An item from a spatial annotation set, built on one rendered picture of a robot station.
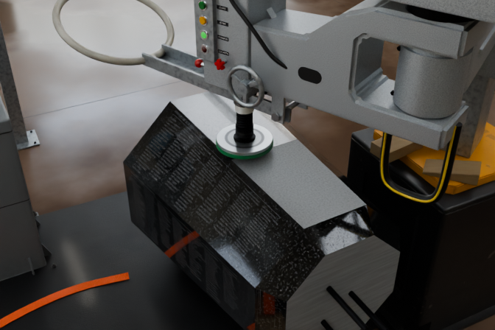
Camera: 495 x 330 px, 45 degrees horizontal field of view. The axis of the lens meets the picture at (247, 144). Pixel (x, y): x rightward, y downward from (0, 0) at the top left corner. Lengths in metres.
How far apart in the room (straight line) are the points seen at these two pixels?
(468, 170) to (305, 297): 0.80
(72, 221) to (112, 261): 0.41
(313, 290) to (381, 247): 0.28
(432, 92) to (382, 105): 0.16
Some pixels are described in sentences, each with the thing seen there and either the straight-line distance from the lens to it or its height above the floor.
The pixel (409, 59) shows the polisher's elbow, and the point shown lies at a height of 1.43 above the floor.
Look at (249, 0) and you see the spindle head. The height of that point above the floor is 1.49.
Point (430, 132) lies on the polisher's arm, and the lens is 1.73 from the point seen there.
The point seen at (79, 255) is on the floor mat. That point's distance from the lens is 3.17.
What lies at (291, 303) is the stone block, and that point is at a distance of 2.01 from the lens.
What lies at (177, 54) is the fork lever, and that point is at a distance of 2.41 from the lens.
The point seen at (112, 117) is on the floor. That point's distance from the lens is 4.28.
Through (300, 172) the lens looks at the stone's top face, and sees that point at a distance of 2.18.
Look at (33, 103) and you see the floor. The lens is 4.62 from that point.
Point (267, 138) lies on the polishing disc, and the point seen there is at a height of 0.90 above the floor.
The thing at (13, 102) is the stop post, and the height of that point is 0.31.
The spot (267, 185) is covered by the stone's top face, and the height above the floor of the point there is 0.85.
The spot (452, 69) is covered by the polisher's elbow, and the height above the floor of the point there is 1.42.
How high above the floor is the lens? 2.11
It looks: 33 degrees down
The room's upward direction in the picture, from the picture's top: straight up
